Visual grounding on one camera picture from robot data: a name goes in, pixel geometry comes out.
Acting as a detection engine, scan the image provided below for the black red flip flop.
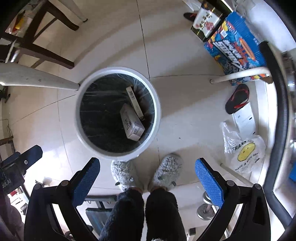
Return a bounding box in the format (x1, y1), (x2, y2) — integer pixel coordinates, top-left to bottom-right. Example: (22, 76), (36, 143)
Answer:
(225, 84), (249, 114)

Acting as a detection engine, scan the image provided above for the white round trash bin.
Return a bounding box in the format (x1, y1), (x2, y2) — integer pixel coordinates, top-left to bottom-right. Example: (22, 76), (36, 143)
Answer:
(74, 67), (162, 161)

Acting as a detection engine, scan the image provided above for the white blue medicine box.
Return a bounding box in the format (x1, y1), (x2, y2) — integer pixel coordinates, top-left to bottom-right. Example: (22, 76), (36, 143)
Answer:
(120, 103), (145, 142)

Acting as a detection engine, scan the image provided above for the grey slipper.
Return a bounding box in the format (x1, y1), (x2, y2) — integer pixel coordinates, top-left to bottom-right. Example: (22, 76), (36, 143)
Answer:
(111, 160), (142, 192)
(148, 154), (184, 192)

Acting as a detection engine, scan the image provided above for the white smiley plastic bag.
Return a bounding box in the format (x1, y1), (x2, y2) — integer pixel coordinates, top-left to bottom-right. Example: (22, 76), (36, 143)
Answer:
(220, 122), (266, 174)

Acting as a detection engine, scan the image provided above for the black framed chair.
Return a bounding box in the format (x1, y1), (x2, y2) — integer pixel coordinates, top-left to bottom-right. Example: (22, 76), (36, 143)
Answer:
(259, 41), (295, 229)

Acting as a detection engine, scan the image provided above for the blue colourful carton box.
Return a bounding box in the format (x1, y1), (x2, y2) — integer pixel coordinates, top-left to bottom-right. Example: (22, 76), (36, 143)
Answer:
(204, 11), (266, 75)

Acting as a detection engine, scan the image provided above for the long white carton box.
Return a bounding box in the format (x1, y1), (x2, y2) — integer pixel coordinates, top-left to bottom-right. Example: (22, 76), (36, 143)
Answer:
(126, 86), (144, 120)

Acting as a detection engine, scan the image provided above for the right grey slipper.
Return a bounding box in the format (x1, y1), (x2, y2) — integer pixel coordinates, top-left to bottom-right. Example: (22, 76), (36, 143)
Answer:
(148, 154), (184, 192)

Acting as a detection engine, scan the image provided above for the dark wooden chair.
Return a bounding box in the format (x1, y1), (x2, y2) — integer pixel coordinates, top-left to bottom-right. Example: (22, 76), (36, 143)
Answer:
(1, 1), (79, 69)

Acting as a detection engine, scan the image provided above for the left grey slipper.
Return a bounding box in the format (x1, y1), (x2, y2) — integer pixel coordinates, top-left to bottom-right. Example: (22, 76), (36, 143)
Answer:
(111, 160), (142, 192)

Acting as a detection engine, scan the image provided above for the black gold gift box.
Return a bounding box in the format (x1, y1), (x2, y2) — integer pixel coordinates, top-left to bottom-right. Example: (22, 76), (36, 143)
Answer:
(191, 0), (232, 42)

